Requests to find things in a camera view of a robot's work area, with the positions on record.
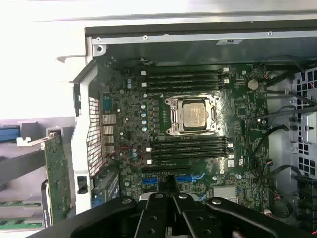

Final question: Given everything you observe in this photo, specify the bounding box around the RAM slot with black latches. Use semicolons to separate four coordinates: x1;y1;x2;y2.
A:
146;138;235;147
140;64;230;73
140;75;230;84
146;148;235;159

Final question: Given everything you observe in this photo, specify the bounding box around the blue expansion slot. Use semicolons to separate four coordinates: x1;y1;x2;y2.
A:
142;176;207;184

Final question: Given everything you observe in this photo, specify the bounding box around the silver chipset heat sink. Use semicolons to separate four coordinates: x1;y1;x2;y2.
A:
212;185;239;199

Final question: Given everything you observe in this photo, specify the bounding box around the black expansion slot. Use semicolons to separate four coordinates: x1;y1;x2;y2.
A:
141;167;193;175

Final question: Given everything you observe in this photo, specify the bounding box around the blue slot retainer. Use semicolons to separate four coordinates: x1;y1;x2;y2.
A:
91;189;106;209

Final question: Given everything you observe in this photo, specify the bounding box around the silver CPU chip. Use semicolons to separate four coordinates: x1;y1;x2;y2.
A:
182;101;208;131

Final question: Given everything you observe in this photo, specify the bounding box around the green graphics card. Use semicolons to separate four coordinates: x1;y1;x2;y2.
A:
16;127;73;230

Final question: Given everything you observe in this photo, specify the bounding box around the black PC case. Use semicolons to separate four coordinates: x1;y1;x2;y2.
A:
56;21;317;238

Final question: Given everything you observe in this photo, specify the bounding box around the CPU in metal socket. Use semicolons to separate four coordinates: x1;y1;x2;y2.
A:
164;93;224;137

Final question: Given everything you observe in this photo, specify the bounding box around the black fan shroud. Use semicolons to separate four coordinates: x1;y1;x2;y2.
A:
294;175;317;225

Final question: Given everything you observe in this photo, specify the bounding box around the green motherboard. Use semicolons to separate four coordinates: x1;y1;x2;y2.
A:
95;60;272;216

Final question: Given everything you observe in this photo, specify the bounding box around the grey parts rack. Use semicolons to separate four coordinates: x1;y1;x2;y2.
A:
0;119;76;235

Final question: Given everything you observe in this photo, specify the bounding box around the round coin battery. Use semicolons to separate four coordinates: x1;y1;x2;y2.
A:
247;78;259;91

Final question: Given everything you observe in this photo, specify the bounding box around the metal disk bay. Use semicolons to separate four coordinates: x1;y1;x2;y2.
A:
287;65;317;174

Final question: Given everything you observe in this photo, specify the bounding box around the hard disk with blue label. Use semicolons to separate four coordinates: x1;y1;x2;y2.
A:
0;123;21;141

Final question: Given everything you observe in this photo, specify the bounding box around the thin red wire loop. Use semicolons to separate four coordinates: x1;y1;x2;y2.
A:
108;146;145;167

